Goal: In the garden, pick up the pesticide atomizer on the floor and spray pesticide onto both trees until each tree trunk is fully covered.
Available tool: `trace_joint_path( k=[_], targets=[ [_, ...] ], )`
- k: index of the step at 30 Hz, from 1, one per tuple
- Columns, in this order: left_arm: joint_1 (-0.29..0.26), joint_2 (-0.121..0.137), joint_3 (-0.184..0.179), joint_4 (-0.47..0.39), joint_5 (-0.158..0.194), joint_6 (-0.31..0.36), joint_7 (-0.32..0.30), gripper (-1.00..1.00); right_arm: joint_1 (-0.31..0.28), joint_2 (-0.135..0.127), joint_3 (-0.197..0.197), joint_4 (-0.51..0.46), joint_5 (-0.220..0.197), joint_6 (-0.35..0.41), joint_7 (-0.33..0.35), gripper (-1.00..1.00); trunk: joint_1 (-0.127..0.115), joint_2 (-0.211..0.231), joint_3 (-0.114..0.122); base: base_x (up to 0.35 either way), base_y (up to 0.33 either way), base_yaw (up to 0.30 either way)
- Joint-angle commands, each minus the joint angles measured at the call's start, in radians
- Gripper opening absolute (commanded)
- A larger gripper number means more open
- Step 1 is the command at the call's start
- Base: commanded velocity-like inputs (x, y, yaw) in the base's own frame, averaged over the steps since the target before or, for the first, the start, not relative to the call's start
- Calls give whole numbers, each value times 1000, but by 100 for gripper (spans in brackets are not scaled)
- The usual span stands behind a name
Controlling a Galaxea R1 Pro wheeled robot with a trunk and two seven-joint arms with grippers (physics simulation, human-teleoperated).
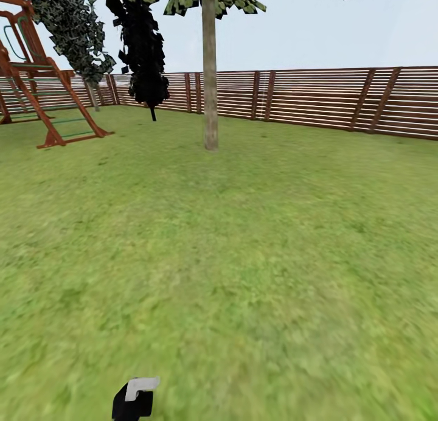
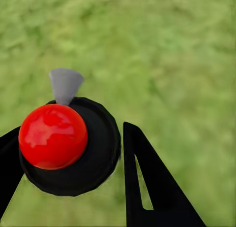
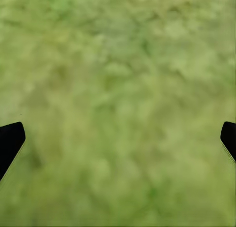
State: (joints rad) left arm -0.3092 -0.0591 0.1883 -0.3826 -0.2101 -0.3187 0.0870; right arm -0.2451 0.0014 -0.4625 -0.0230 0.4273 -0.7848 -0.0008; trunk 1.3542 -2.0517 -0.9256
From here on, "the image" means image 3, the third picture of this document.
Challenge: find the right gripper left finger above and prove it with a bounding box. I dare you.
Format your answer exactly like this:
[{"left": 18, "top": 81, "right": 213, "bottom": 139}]
[{"left": 0, "top": 122, "right": 26, "bottom": 181}]

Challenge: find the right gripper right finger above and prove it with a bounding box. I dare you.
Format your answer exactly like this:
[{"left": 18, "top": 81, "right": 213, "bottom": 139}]
[{"left": 220, "top": 122, "right": 236, "bottom": 161}]

